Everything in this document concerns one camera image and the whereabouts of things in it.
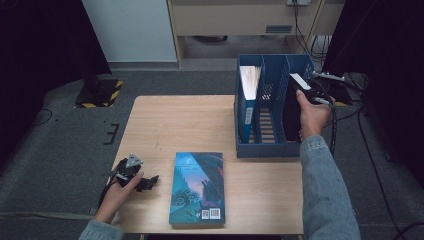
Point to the blue plastic file holder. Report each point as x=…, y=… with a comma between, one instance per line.
x=266, y=148

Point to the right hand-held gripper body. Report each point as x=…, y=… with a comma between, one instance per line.
x=328, y=88

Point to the yellow-black striped stand base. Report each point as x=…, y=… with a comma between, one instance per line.
x=103, y=95
x=345, y=100

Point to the grey label plate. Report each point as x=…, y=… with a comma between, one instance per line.
x=278, y=29

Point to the thick blue book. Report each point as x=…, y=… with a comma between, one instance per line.
x=248, y=100

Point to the person's left hand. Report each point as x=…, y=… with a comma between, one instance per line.
x=115, y=200

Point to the black book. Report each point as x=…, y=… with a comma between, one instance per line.
x=292, y=113

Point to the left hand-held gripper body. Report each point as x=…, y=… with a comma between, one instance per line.
x=128, y=170

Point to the white power strip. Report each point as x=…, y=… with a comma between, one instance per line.
x=298, y=2

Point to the black curtain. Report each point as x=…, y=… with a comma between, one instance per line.
x=390, y=66
x=40, y=66

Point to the person's right hand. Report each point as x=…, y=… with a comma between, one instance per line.
x=313, y=116

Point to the grey tape piece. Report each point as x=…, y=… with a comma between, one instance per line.
x=93, y=210

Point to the illustrated teal book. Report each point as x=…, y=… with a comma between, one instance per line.
x=196, y=190

